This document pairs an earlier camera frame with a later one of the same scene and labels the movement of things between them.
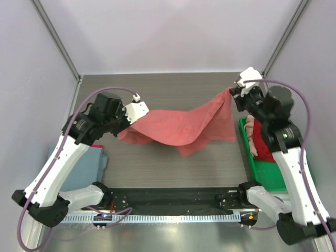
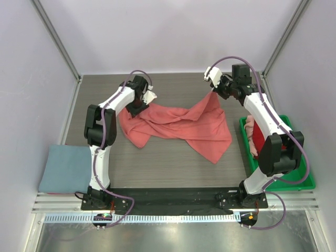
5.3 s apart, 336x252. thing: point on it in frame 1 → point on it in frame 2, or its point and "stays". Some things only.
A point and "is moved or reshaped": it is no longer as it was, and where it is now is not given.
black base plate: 175,199 stays
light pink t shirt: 249,126 stays
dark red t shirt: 264,150 stays
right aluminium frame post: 301,9 stays
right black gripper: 238,97 → 219,92
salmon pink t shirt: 211,118 is moved or reshaped
